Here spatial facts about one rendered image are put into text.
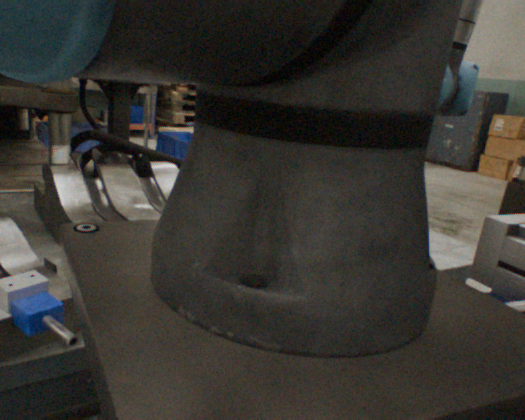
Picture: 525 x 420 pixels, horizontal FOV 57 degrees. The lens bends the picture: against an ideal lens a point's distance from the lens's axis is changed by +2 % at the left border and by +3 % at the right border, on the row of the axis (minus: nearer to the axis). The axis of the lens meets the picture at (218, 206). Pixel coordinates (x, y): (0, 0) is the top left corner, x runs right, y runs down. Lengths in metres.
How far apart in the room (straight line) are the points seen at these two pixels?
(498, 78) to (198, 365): 8.02
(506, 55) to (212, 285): 8.00
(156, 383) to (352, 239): 0.09
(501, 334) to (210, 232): 0.15
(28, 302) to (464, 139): 7.36
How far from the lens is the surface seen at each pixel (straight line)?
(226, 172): 0.20
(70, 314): 0.64
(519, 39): 8.11
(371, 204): 0.20
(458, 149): 7.75
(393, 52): 0.20
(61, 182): 0.91
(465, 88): 0.73
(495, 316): 0.29
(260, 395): 0.18
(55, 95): 1.34
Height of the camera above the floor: 1.15
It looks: 17 degrees down
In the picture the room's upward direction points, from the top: 6 degrees clockwise
